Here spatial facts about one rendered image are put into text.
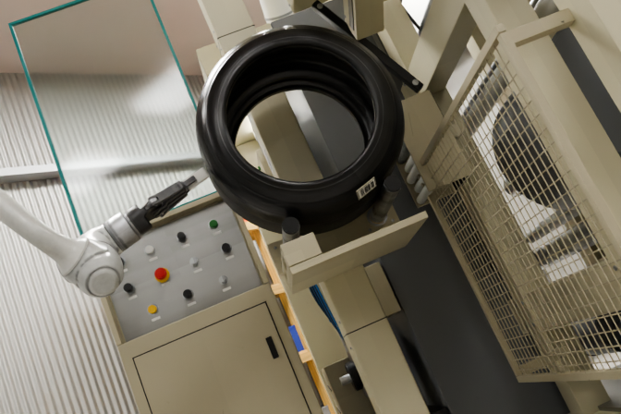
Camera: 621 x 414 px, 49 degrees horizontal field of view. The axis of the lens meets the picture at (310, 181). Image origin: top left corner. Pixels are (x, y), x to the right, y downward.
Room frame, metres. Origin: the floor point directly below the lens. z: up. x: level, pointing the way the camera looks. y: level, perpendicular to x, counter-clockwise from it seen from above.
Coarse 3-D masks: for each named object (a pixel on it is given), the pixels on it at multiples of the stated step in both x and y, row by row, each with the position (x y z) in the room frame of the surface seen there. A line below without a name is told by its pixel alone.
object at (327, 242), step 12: (372, 204) 2.03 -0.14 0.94; (360, 216) 2.02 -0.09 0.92; (396, 216) 2.03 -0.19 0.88; (348, 228) 2.01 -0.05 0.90; (360, 228) 2.02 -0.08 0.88; (372, 228) 2.02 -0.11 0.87; (324, 240) 2.00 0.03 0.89; (336, 240) 2.01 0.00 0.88; (348, 240) 2.01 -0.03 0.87; (276, 252) 1.98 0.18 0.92; (324, 252) 2.00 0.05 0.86; (276, 264) 1.98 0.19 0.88
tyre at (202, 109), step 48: (240, 48) 1.65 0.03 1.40; (288, 48) 1.82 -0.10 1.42; (336, 48) 1.68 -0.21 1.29; (240, 96) 1.90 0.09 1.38; (336, 96) 1.95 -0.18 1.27; (384, 96) 1.69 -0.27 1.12; (384, 144) 1.68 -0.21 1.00; (240, 192) 1.65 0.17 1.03; (288, 192) 1.64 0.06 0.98; (336, 192) 1.66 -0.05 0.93
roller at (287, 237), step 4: (284, 220) 1.65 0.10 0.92; (288, 220) 1.65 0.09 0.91; (292, 220) 1.65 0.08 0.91; (296, 220) 1.65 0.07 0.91; (284, 224) 1.64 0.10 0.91; (288, 224) 1.64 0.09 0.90; (292, 224) 1.65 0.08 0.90; (296, 224) 1.65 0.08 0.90; (284, 228) 1.64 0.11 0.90; (288, 228) 1.64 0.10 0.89; (292, 228) 1.65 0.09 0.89; (296, 228) 1.65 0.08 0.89; (284, 232) 1.66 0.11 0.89; (288, 232) 1.64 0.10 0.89; (292, 232) 1.64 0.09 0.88; (296, 232) 1.65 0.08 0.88; (284, 236) 1.70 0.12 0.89; (288, 236) 1.67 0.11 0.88; (292, 236) 1.67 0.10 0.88; (296, 236) 1.69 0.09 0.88; (284, 240) 1.76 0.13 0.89; (288, 240) 1.72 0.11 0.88
